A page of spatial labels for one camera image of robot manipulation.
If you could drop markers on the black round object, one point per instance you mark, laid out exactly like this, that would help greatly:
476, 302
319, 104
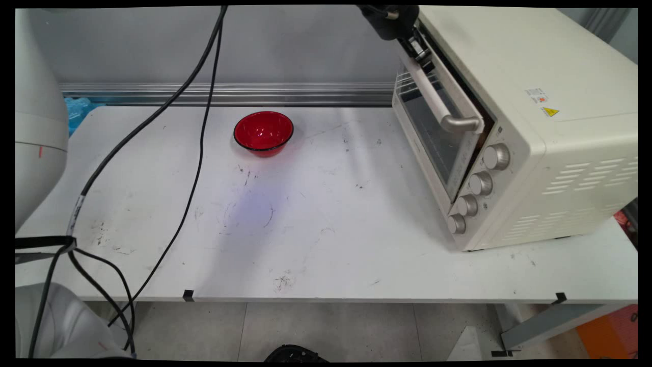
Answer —
295, 354

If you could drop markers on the silver oven knob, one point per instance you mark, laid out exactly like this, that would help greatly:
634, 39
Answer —
457, 224
496, 156
467, 205
481, 183

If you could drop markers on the grey table leg brace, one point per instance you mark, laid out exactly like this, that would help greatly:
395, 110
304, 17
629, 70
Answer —
550, 326

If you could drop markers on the grey curtain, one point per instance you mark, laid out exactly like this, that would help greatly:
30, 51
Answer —
614, 28

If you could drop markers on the blue bubble wrap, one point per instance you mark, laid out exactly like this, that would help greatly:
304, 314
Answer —
77, 112

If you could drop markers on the cream toaster oven body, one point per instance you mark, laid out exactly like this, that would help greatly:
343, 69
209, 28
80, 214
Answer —
560, 127

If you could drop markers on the red patterned bag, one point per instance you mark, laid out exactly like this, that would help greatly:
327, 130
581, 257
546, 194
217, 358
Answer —
625, 227

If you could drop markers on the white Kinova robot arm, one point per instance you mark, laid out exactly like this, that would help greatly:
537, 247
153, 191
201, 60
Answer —
38, 112

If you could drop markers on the yellow warning sticker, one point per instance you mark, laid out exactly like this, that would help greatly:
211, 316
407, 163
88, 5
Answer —
551, 111

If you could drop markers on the black tape piece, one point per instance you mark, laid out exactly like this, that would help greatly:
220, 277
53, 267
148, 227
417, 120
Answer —
189, 295
561, 298

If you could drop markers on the orange box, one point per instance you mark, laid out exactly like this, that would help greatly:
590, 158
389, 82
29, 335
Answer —
608, 334

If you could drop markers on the white label sticker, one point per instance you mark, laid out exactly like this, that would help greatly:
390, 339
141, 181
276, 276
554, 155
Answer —
538, 96

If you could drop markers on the red bowl with black rim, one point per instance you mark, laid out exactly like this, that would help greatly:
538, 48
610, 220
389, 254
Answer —
263, 132

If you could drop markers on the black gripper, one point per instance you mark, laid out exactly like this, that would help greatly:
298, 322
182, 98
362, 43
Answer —
389, 20

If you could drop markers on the aluminium profile rail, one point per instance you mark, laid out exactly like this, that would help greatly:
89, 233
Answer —
254, 94

